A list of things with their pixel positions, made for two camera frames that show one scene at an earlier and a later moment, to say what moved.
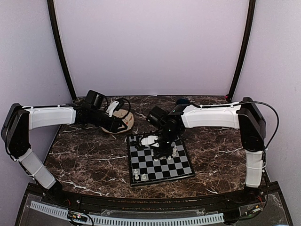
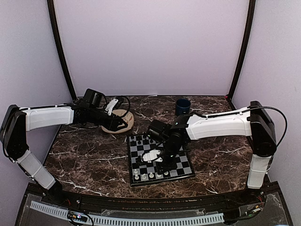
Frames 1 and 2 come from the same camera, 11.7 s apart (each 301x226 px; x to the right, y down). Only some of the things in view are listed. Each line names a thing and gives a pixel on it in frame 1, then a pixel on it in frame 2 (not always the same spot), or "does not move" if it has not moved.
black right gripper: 168,152 → 166,167
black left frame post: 55,22 does not move
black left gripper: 114,124 does not move
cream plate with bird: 129,121 does not move
